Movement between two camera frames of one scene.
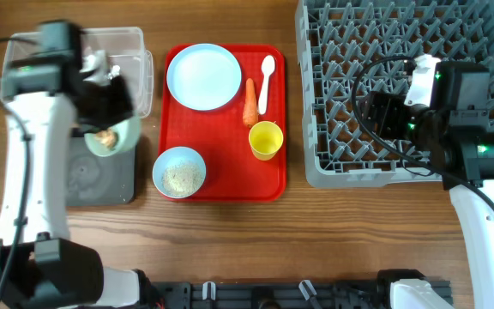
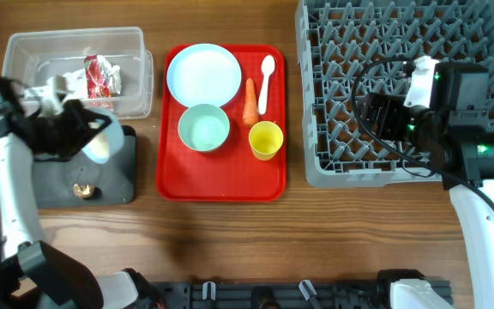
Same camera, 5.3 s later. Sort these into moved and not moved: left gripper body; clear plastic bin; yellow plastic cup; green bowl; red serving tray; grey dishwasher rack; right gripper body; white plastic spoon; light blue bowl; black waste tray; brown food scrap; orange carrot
Moved: brown food scrap; light blue bowl; green bowl; left gripper body
Not moved: black waste tray; grey dishwasher rack; right gripper body; orange carrot; white plastic spoon; yellow plastic cup; clear plastic bin; red serving tray
